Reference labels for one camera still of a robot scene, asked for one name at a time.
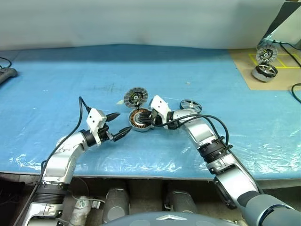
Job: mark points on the white wrapped bundle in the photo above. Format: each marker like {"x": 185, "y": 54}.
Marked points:
{"x": 82, "y": 209}

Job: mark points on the black leaning board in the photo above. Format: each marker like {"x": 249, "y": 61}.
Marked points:
{"x": 285, "y": 14}

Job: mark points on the finned silver motor lid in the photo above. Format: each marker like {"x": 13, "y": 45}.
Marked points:
{"x": 135, "y": 97}
{"x": 266, "y": 53}

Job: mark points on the grey robot torso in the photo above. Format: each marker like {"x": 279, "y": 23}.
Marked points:
{"x": 164, "y": 219}

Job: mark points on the yellow tape grid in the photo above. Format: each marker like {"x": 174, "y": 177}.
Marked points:
{"x": 281, "y": 61}

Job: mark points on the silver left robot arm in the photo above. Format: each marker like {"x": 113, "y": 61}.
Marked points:
{"x": 61, "y": 160}

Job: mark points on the silver motor housing copper windings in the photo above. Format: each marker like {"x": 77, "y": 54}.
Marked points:
{"x": 134, "y": 122}

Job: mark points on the silver motor housing with rotor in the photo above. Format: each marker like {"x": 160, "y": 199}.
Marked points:
{"x": 264, "y": 71}

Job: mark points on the brown cardboard sheet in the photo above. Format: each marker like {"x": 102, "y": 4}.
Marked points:
{"x": 244, "y": 70}

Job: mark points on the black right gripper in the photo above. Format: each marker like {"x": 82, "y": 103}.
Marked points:
{"x": 155, "y": 117}

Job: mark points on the silver spoked rotor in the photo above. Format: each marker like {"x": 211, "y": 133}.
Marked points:
{"x": 191, "y": 104}

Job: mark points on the grey rounded cylinder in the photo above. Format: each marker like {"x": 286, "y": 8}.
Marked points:
{"x": 116, "y": 202}
{"x": 182, "y": 201}

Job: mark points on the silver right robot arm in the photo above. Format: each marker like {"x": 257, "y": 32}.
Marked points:
{"x": 202, "y": 134}

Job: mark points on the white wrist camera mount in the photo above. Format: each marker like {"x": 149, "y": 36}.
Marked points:
{"x": 94, "y": 120}
{"x": 160, "y": 104}

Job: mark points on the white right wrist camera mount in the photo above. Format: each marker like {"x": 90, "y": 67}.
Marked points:
{"x": 160, "y": 104}

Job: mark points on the white plug connector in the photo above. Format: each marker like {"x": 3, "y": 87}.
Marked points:
{"x": 97, "y": 203}

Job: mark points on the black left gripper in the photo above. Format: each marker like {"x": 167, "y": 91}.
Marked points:
{"x": 104, "y": 134}

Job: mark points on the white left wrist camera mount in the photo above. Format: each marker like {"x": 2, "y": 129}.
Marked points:
{"x": 94, "y": 120}

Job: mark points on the blue plastic table cover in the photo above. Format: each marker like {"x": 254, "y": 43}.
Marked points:
{"x": 70, "y": 70}

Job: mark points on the grey power strip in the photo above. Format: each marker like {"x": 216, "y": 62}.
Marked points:
{"x": 7, "y": 73}

